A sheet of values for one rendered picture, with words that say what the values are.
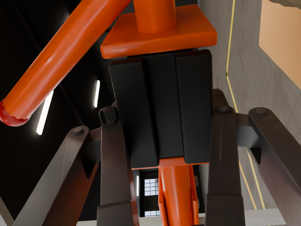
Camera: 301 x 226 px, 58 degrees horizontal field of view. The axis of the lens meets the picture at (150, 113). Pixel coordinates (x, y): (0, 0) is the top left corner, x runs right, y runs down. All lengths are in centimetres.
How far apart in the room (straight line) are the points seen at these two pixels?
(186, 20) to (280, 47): 19
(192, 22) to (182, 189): 12
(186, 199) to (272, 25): 23
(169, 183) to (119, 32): 11
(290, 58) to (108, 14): 20
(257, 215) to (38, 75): 316
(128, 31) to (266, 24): 25
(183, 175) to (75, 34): 12
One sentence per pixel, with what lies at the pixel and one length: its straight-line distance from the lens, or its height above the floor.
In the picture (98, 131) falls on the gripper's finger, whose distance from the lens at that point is 16.
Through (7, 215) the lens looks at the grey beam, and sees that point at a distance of 366.
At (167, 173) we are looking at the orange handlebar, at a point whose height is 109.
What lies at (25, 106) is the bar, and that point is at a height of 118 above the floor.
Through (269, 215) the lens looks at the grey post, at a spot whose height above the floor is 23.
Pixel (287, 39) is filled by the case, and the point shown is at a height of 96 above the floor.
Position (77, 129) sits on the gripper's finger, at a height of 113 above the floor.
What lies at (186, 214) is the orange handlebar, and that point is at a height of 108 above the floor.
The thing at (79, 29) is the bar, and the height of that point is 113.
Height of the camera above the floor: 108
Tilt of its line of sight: 6 degrees up
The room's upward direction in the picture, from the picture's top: 96 degrees counter-clockwise
